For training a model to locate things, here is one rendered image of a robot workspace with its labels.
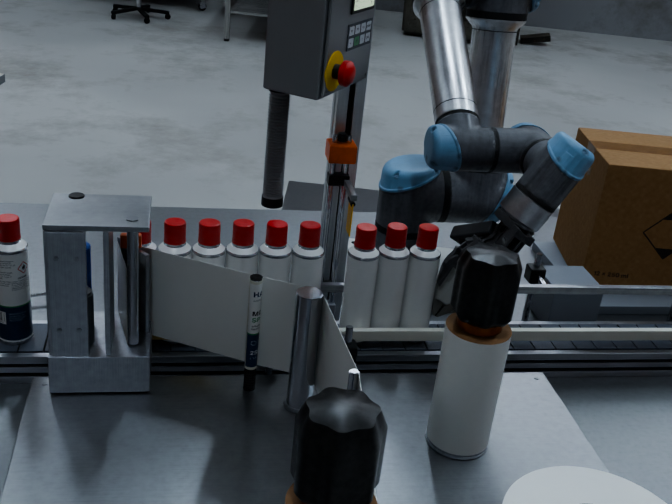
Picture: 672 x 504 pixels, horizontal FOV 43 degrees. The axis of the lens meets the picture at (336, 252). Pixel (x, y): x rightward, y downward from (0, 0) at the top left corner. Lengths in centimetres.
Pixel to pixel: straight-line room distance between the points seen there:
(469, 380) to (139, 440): 45
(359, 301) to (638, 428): 49
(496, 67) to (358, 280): 55
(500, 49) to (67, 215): 89
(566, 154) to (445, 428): 46
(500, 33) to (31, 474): 111
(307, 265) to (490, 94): 56
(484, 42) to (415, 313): 56
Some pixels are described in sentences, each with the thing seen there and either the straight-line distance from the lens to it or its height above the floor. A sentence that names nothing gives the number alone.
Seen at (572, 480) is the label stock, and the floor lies 102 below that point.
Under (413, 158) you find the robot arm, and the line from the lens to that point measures 174.
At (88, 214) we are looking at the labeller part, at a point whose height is 114.
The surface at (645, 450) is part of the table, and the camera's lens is 144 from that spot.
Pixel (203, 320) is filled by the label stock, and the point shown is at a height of 97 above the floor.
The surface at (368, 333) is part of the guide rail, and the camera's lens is 141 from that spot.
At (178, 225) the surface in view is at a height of 108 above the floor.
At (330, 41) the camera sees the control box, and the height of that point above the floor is 137.
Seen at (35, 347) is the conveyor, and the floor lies 88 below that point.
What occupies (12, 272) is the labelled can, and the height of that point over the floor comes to 101.
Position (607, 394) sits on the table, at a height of 83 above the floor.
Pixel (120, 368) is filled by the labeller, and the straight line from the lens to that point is 127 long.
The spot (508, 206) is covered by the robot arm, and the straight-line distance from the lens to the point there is 138.
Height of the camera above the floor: 163
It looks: 25 degrees down
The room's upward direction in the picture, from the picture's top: 6 degrees clockwise
